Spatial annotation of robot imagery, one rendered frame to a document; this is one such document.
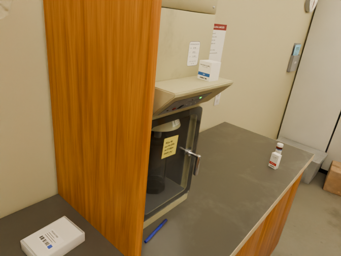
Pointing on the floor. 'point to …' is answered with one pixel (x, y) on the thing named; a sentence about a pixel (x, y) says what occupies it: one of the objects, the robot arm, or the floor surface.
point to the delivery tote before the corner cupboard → (308, 174)
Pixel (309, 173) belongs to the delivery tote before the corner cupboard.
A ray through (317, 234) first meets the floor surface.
